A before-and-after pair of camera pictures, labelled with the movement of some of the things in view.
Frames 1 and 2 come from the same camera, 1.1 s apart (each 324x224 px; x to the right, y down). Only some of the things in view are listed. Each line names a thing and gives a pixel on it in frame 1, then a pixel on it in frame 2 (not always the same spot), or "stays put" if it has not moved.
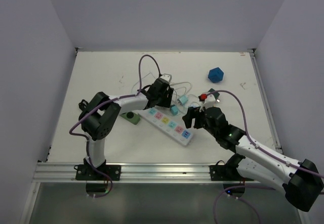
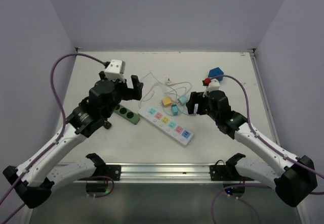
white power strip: (177, 131) stays put
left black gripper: (167, 96) -> (137, 87)
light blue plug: (183, 100) stays put
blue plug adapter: (215, 75) stays put
